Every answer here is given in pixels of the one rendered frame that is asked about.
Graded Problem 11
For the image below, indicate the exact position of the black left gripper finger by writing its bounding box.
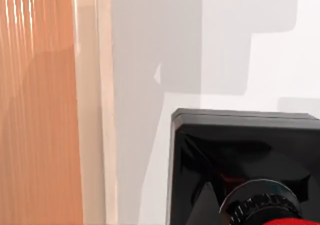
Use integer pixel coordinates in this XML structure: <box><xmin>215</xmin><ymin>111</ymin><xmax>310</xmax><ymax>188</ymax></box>
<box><xmin>191</xmin><ymin>181</ymin><xmax>223</xmax><ymax>225</ymax></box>

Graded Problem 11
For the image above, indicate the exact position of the red bottle with black cap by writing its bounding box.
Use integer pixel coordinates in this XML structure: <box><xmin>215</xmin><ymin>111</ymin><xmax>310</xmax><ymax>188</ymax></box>
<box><xmin>218</xmin><ymin>178</ymin><xmax>320</xmax><ymax>225</ymax></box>

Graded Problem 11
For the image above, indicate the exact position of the black square box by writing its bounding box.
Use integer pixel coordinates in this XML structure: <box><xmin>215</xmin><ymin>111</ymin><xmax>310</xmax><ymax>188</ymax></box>
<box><xmin>165</xmin><ymin>107</ymin><xmax>320</xmax><ymax>225</ymax></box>

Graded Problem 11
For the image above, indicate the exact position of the salmon-coloured box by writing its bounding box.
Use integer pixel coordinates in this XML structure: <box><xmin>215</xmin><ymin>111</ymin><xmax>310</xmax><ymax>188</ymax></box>
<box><xmin>0</xmin><ymin>0</ymin><xmax>119</xmax><ymax>225</ymax></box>

